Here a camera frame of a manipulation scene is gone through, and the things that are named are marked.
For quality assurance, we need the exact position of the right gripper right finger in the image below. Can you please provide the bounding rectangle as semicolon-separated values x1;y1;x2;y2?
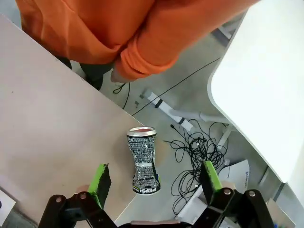
200;160;274;228

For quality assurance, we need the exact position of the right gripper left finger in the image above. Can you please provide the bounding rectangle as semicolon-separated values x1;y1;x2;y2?
39;163;117;228

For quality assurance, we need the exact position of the person's left forearm orange sleeve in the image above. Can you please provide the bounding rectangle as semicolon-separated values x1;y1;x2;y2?
114;9;190;79

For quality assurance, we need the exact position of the crushed black Pepsi can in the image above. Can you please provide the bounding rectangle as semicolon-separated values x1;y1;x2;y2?
126;126;162;196

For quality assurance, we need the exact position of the person's left hand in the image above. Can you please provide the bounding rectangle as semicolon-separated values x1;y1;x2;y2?
111;69;124;84

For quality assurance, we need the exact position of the white box with blue print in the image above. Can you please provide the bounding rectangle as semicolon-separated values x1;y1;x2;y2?
218;159;250;190

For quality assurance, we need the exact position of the grey table leg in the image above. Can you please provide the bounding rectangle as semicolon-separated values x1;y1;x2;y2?
199;111;233;149

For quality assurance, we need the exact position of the white table foot with tape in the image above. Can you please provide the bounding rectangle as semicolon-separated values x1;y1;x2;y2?
144;90;198;132

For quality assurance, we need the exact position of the white table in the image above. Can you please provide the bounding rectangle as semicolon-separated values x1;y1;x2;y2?
207;0;304;184

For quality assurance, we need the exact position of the person in orange hoodie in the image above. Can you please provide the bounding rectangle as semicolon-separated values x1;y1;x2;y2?
15;0;262;91

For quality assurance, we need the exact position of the tangled black cable bundle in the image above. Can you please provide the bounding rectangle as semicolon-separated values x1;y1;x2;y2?
163;118;230;216

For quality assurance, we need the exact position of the looped black cable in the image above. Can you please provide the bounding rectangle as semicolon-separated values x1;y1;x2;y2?
112;80;132;110

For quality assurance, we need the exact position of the long thin black cable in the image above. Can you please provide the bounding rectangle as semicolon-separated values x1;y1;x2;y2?
131;57;222;117

